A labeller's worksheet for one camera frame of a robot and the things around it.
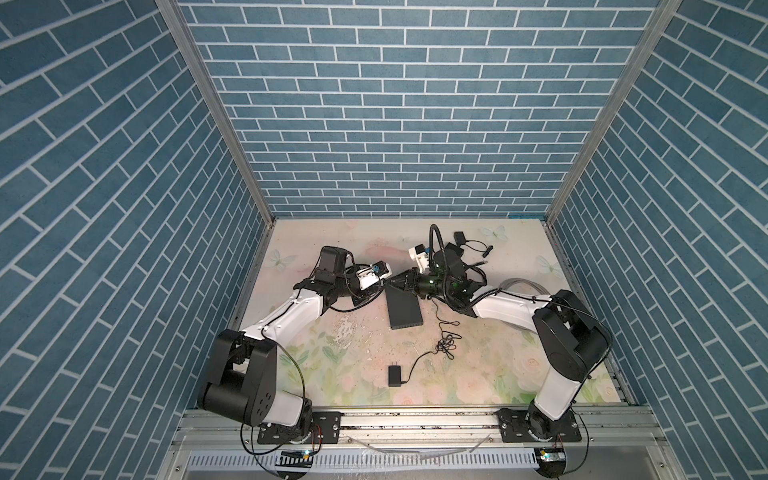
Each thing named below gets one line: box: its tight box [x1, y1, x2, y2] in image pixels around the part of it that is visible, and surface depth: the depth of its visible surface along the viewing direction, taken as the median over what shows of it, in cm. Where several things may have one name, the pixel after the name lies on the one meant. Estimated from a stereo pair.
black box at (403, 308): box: [384, 284, 423, 330], surface depth 94 cm
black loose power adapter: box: [388, 361, 401, 387], surface depth 82 cm
